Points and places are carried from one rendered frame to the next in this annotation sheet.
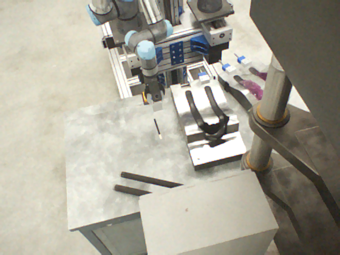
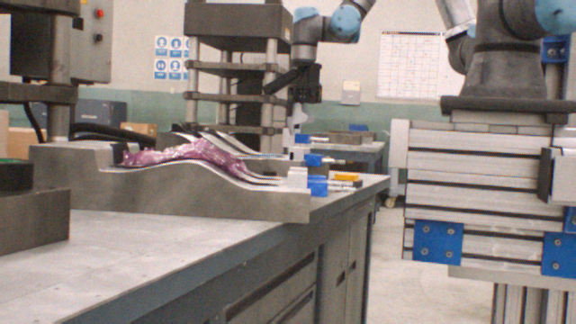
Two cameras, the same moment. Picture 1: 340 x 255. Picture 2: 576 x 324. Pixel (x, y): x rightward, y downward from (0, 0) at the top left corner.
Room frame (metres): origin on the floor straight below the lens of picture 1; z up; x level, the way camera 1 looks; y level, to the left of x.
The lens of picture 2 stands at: (1.78, -1.51, 0.98)
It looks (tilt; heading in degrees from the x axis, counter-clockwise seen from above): 4 degrees down; 114
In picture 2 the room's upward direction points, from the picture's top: 3 degrees clockwise
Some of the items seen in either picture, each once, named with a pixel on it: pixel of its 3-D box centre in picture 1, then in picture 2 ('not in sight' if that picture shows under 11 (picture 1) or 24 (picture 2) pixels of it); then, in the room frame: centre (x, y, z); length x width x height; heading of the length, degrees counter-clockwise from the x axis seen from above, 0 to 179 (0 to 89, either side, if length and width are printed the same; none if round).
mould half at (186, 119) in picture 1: (205, 117); (224, 159); (1.00, -0.20, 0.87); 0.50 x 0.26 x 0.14; 5
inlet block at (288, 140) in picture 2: (155, 98); (306, 139); (1.13, 0.04, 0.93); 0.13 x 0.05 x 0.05; 6
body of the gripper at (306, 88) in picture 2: (151, 79); (304, 83); (1.11, 0.04, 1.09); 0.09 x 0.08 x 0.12; 5
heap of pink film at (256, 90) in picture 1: (265, 85); (188, 156); (1.12, -0.54, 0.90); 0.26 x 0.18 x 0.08; 23
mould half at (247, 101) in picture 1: (265, 91); (184, 177); (1.12, -0.55, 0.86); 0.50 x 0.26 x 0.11; 23
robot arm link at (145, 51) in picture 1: (146, 54); (306, 27); (1.11, 0.04, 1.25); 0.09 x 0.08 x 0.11; 25
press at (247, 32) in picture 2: not in sight; (248, 113); (-1.15, 3.85, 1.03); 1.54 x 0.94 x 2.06; 103
